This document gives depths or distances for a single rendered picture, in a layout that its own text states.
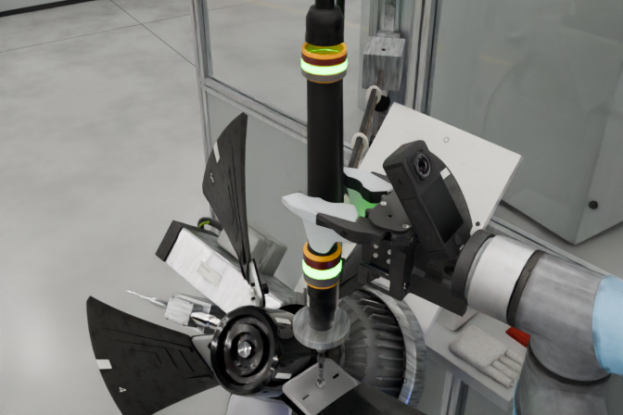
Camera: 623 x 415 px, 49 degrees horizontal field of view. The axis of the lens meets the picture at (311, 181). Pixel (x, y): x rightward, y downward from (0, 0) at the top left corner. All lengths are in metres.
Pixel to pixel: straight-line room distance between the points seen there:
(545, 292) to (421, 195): 0.14
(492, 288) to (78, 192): 3.12
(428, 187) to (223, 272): 0.63
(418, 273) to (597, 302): 0.17
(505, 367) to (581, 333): 0.81
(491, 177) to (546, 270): 0.50
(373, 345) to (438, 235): 0.42
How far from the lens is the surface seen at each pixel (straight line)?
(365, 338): 1.03
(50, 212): 3.52
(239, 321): 0.96
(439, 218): 0.65
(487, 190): 1.11
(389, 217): 0.68
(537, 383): 0.68
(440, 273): 0.69
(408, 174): 0.63
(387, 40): 1.35
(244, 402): 1.00
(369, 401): 0.93
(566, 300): 0.62
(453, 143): 1.16
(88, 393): 2.61
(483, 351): 1.45
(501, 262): 0.64
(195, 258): 1.26
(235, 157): 1.04
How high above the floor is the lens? 1.90
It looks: 33 degrees down
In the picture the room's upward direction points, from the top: straight up
